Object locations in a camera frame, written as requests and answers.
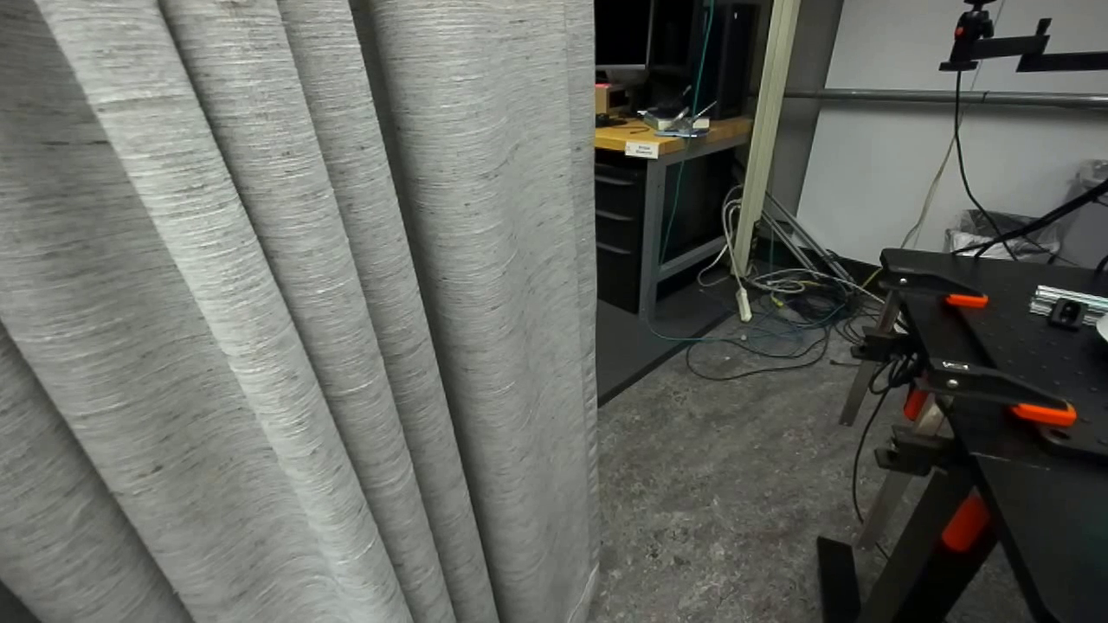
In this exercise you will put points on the grey wall rail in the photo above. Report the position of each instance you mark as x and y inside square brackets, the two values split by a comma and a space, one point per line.
[955, 99]

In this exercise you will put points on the black drawer cabinet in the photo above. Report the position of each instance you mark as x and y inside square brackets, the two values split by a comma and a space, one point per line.
[617, 230]

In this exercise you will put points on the black diagonal rod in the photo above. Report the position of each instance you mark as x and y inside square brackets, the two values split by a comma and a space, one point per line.
[1057, 213]

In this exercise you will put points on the black work table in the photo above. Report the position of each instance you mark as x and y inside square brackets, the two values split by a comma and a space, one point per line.
[1041, 359]

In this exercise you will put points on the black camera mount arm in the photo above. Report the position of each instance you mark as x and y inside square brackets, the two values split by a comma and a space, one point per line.
[990, 47]

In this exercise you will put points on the light grey fabric curtain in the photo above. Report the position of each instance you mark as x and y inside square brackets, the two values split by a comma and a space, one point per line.
[289, 289]

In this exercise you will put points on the tools on workbench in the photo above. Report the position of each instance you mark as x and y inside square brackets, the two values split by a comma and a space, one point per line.
[681, 121]

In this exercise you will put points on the cream vertical post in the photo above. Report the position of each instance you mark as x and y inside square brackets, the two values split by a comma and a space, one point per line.
[765, 116]

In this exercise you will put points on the workbench with wooden top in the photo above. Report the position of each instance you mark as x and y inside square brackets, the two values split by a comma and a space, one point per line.
[653, 140]

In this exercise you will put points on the grey box by wall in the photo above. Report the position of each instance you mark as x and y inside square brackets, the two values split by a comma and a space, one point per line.
[997, 237]

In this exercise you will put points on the white device on table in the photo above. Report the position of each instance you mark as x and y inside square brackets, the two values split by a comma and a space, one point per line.
[1066, 305]

